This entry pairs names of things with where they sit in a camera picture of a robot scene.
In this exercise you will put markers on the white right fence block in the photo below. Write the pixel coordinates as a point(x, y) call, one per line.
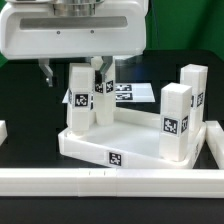
point(215, 141)

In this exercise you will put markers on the white desk top tray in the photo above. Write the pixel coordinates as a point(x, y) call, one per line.
point(132, 141)

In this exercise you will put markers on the white left fence block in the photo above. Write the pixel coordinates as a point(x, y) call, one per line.
point(3, 131)

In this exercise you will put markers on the white fence block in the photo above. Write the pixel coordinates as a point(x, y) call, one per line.
point(3, 131)
point(215, 141)

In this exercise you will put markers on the white marker base plate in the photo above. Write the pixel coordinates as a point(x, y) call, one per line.
point(121, 92)

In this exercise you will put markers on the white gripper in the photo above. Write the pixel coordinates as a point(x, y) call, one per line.
point(45, 29)

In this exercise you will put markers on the white front fence rail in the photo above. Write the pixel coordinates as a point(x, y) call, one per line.
point(102, 182)

